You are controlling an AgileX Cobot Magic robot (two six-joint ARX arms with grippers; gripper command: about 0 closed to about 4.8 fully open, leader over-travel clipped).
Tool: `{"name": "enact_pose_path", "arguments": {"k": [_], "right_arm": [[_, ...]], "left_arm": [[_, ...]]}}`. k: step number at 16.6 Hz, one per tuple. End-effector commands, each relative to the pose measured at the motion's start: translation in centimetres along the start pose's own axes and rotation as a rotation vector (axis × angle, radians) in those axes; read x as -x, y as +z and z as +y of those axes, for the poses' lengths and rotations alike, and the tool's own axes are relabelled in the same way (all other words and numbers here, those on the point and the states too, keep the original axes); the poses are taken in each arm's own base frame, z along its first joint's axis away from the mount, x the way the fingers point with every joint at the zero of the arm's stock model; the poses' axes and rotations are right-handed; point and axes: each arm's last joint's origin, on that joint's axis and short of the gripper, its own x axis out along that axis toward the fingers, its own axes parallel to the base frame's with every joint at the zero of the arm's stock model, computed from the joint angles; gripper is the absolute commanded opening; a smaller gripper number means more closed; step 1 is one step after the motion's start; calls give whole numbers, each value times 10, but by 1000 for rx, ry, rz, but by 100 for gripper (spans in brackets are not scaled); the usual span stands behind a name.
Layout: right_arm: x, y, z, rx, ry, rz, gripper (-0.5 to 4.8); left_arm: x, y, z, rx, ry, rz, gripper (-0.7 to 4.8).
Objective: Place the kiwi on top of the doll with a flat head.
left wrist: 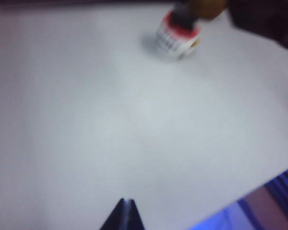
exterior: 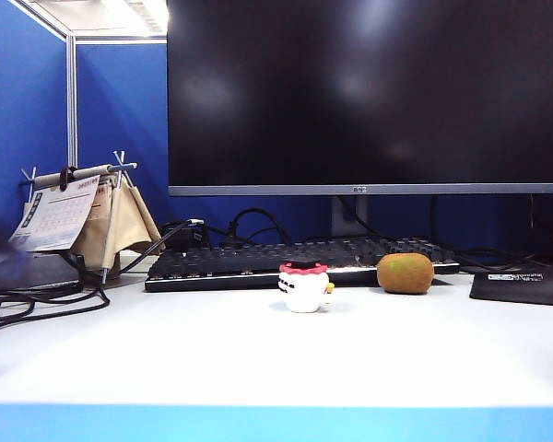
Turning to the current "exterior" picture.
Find brown fuzzy kiwi fruit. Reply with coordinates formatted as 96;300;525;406
376;252;436;295

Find black flat device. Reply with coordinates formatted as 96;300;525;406
0;252;82;296

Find grey monitor stand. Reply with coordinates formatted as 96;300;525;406
330;194;370;238

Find small white toy cup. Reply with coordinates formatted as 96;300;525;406
277;261;336;314

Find black mechanical keyboard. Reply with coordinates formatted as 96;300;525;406
144;236;462;294

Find black power adapter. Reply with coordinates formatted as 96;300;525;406
159;220;212;253

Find large black computer monitor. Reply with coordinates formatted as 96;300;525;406
166;0;553;197

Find beige tent-shaped desk calendar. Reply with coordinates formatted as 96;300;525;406
7;149;163;285

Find black mouse pad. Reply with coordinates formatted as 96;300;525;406
468;264;553;308

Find looped black cable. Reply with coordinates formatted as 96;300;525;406
210;207;292;250

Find black cable with silver plug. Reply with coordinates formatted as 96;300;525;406
119;218;206;273

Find thin black monitor cables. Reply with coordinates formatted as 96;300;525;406
430;194;552;273

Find aluminium partition post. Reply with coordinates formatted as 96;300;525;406
65;34;79;169

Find black cable bundle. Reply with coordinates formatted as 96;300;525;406
0;250;112;337

